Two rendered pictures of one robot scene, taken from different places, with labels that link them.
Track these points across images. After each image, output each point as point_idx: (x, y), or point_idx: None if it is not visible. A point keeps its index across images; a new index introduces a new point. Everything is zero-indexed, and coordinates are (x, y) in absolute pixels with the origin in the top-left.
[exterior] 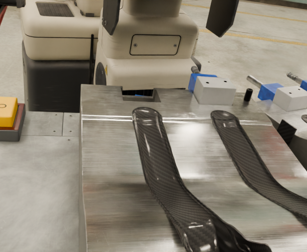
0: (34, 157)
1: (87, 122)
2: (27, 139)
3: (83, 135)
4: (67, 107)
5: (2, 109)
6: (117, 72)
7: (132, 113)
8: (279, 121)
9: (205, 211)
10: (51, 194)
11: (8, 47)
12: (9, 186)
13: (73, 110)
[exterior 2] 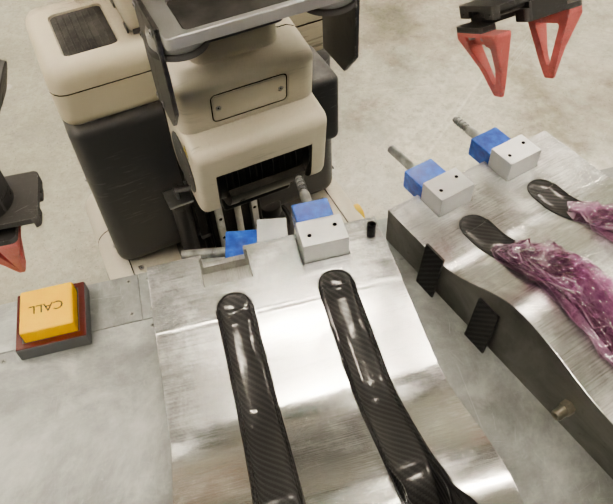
0: (115, 366)
1: (163, 341)
2: (101, 337)
3: (162, 366)
4: (147, 174)
5: (58, 310)
6: (202, 158)
7: (217, 311)
8: (424, 243)
9: (293, 479)
10: (146, 419)
11: (24, 5)
12: (97, 418)
13: (159, 175)
